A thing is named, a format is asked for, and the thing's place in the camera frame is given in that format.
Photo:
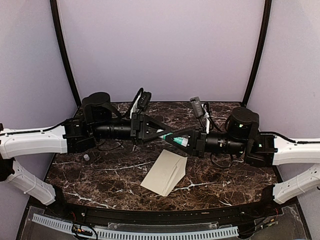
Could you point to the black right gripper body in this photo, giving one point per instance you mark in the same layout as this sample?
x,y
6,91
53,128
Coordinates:
x,y
200,147

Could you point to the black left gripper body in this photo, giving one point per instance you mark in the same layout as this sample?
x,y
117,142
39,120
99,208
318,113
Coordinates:
x,y
137,125

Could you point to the green white glue stick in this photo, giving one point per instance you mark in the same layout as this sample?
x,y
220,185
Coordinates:
x,y
179,140

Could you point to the beige paper envelope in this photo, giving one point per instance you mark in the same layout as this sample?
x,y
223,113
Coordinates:
x,y
165,174

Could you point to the white glue stick cap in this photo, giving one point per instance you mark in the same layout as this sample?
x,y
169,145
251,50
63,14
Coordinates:
x,y
86,157

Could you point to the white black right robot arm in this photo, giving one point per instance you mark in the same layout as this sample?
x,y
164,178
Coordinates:
x,y
258,148

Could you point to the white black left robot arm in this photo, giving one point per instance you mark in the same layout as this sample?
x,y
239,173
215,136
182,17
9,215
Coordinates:
x,y
100,120

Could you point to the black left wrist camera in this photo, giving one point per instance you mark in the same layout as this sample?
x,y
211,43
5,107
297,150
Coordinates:
x,y
140,102

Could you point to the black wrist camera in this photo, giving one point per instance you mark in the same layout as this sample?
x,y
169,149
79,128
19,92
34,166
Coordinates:
x,y
201,114
140,102

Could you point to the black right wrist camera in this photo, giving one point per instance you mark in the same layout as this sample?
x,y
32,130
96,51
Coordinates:
x,y
201,114

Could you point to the black front table rail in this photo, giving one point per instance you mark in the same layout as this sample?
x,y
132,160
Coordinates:
x,y
241,214

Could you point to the white slotted cable duct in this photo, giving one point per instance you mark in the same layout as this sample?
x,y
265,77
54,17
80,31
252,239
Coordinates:
x,y
140,232

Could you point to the black left frame post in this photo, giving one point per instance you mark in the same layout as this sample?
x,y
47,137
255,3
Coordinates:
x,y
63,51

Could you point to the black frame post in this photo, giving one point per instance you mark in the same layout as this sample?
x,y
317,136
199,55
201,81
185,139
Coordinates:
x,y
258,52
63,51

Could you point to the black right frame post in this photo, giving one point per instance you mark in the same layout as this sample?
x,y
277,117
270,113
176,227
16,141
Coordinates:
x,y
258,52

